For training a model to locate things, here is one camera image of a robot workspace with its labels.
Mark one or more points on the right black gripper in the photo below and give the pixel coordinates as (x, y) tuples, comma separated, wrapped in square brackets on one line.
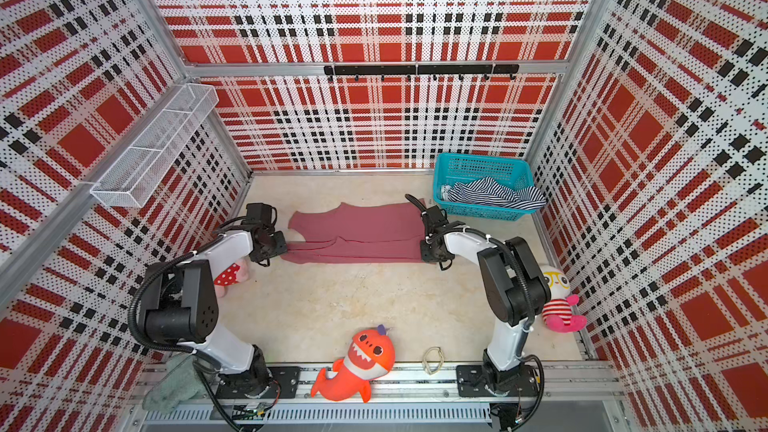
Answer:
[(425, 254)]

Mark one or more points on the aluminium front rail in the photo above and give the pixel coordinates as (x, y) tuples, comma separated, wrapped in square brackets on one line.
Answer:
[(585, 395)]

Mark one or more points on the teal plastic basket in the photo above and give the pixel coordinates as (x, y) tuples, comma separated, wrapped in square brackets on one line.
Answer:
[(451, 168)]

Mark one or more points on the black wall hook rail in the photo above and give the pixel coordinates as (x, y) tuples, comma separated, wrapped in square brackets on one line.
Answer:
[(421, 69)]

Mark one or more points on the striped black white tank top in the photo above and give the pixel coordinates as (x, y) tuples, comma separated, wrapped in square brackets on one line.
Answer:
[(488, 192)]

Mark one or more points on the green cloth rag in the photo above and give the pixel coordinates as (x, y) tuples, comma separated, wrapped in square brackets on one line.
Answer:
[(180, 384)]

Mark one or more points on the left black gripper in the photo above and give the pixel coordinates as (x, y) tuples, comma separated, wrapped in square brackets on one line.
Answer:
[(281, 247)]

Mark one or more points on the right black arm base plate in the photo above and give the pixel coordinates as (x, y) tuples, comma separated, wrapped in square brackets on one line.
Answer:
[(474, 381)]

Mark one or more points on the pink plush toy red dress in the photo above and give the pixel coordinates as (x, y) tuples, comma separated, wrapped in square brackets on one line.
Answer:
[(237, 272)]

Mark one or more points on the maroon tank top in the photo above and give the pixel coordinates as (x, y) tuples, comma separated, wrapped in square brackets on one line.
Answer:
[(352, 234)]

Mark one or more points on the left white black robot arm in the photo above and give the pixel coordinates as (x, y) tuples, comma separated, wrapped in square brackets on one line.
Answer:
[(176, 307)]

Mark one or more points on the red shark plush toy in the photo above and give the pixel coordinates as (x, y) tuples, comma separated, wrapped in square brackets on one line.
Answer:
[(370, 356)]

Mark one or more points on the white plush toy yellow glasses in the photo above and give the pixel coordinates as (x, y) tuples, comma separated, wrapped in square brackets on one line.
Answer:
[(558, 313)]

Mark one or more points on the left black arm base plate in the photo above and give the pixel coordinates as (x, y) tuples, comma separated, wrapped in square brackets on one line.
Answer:
[(276, 382)]

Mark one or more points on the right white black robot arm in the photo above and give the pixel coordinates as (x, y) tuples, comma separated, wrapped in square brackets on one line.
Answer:
[(515, 289)]

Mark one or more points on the white wire mesh shelf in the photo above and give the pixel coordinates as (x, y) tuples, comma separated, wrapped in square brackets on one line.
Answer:
[(134, 176)]

